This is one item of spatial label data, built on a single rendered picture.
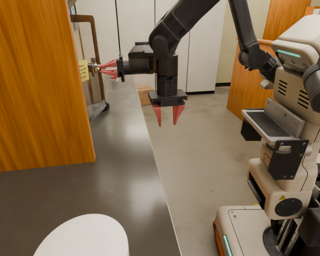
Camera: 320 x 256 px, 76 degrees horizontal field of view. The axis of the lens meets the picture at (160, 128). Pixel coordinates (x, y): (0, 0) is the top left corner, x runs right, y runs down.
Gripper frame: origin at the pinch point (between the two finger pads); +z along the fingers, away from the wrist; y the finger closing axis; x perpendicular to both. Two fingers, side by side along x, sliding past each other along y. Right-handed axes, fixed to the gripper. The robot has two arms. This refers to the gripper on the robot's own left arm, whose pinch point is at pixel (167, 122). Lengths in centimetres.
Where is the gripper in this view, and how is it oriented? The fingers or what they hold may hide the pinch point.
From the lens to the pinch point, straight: 61.3
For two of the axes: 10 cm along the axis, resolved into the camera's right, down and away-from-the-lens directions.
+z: 0.2, 8.9, 4.6
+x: 1.8, 4.5, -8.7
